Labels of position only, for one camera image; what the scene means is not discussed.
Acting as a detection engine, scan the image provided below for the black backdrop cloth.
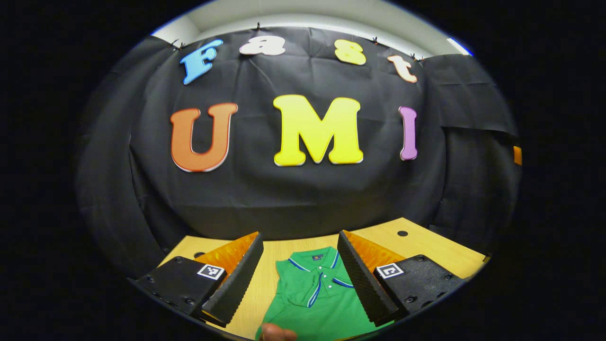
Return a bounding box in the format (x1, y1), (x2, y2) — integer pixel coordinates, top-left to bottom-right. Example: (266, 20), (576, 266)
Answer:
(75, 26), (522, 281)

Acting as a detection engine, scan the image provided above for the green T-shirt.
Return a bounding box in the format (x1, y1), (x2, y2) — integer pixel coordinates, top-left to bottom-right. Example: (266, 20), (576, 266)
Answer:
(256, 246), (394, 341)

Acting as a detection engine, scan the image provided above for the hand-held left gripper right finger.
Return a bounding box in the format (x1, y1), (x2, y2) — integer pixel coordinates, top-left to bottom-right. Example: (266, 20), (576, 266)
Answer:
(337, 230), (467, 328)

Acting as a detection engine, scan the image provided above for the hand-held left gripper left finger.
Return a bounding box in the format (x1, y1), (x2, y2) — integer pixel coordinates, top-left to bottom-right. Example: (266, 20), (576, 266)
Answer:
(128, 231), (264, 328)

